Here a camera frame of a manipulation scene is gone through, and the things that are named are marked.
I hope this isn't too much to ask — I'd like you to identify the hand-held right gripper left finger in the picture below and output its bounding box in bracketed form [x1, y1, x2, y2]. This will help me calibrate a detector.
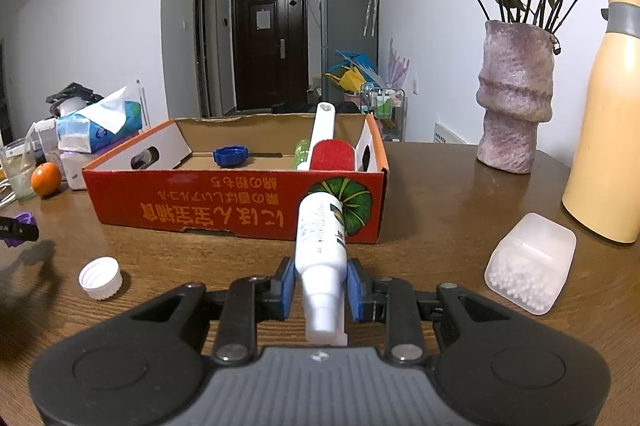
[117, 257, 297, 366]

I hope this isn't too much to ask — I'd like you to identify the green plastic bottle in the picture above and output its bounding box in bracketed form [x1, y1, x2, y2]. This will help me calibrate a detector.
[292, 138, 312, 171]

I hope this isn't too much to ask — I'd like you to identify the dark entrance door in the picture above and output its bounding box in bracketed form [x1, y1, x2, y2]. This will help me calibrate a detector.
[230, 0, 308, 112]

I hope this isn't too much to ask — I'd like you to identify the purple plastic toy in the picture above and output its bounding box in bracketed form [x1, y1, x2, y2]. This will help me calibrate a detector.
[6, 212, 38, 249]

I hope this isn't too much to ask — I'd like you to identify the metal trolley cart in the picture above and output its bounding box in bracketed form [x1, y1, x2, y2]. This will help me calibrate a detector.
[366, 87, 406, 142]

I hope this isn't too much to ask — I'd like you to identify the pink textured vase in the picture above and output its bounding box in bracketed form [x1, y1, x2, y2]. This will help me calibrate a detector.
[475, 19, 557, 175]

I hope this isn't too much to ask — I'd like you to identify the white spray bottle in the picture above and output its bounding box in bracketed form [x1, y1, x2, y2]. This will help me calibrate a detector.
[293, 193, 350, 347]

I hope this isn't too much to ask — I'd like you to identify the white ribbed bottle cap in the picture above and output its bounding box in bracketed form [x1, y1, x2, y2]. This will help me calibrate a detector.
[78, 256, 124, 302]

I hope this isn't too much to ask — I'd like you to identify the white small box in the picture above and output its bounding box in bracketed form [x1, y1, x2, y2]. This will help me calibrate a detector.
[59, 149, 104, 191]

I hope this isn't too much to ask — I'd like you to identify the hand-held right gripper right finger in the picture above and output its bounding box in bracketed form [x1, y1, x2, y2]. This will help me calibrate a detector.
[346, 258, 527, 366]

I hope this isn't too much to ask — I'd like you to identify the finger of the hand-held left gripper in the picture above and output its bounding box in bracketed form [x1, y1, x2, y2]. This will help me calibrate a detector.
[0, 216, 40, 243]

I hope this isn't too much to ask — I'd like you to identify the blue plastic dustpan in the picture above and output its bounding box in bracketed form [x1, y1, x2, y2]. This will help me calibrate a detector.
[334, 49, 379, 72]

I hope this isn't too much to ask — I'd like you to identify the grey refrigerator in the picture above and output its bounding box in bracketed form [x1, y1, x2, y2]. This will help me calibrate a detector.
[319, 0, 380, 103]

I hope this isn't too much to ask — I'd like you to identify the clear glass cup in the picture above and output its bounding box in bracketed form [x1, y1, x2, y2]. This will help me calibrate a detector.
[0, 136, 39, 201]

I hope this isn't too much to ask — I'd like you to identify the yellow watering can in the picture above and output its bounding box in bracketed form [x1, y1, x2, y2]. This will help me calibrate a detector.
[325, 66, 365, 92]

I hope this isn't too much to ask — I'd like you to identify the clear cotton swab container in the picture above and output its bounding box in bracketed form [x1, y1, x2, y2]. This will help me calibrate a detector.
[483, 212, 578, 317]

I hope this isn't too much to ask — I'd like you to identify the black bundle of items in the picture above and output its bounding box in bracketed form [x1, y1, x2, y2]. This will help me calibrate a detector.
[45, 81, 104, 117]

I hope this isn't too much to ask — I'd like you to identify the orange cardboard box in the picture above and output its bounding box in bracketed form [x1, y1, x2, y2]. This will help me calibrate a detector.
[81, 112, 390, 245]

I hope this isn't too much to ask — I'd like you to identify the dark side door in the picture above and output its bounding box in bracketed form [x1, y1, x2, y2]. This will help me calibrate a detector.
[193, 0, 224, 118]

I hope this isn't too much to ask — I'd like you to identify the orange fruit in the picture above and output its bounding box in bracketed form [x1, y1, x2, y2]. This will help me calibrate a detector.
[30, 162, 63, 198]

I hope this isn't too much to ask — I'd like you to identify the blue scalloped lid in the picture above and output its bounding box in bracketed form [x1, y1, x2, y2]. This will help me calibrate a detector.
[212, 145, 250, 168]

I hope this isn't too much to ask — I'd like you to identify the red lint brush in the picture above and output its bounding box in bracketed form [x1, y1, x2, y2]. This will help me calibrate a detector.
[295, 101, 357, 172]

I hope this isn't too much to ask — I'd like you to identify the yellow thermos jug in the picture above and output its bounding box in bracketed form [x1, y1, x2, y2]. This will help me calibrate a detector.
[561, 0, 640, 247]

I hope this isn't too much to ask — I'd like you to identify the purple feather wall decor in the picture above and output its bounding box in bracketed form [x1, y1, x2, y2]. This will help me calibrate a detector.
[387, 37, 411, 90]

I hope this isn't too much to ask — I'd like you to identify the white mop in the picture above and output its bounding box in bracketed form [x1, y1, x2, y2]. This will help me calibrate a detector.
[135, 79, 151, 130]

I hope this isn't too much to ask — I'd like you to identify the white flat board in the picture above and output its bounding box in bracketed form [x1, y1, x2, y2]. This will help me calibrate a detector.
[432, 121, 469, 145]

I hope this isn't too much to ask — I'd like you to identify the folded clear umbrella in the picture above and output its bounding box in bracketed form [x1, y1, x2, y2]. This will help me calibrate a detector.
[363, 0, 379, 38]

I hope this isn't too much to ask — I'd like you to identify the blue white tissue pack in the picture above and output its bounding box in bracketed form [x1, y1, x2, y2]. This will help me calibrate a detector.
[55, 86, 144, 153]

